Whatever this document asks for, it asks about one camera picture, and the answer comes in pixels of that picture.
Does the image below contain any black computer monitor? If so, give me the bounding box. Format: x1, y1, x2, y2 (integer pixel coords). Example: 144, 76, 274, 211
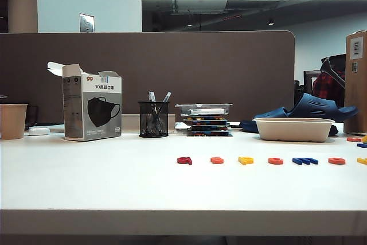
303, 70, 321, 96

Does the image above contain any silver capped black pen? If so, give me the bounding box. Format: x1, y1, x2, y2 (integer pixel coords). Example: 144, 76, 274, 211
156, 91, 172, 115
147, 90, 159, 122

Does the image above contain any blue letter m magnet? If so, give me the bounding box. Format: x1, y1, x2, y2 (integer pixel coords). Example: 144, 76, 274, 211
292, 157, 319, 166

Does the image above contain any brown paper cup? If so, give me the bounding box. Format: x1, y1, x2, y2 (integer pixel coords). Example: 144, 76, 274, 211
0, 103, 29, 140

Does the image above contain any beige pulp tray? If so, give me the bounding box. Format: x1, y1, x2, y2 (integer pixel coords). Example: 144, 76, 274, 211
252, 117, 336, 143

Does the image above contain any clear plastic case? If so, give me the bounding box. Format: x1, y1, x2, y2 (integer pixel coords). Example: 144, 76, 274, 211
174, 102, 233, 117

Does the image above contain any brown desk partition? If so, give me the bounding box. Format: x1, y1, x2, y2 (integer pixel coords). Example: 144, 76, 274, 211
0, 30, 296, 124

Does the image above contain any black mesh pen holder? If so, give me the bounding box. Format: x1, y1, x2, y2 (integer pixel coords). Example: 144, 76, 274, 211
138, 100, 170, 138

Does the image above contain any red plaid jacket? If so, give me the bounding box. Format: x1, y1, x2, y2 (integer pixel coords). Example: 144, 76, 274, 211
312, 53, 347, 107

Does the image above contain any yellow letter p magnet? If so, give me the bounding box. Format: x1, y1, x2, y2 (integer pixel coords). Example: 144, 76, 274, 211
237, 156, 255, 166

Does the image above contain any brown cardboard box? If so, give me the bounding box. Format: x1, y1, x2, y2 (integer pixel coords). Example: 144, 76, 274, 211
343, 29, 367, 134

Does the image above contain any grey face mask box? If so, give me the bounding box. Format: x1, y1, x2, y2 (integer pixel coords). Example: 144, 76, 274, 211
47, 61, 123, 142

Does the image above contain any dark blue rubber slipper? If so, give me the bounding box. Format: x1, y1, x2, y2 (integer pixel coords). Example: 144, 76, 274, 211
288, 92, 360, 122
239, 106, 339, 137

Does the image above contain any metal wall switch plate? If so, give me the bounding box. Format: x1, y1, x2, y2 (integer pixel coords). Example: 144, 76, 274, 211
79, 13, 96, 33

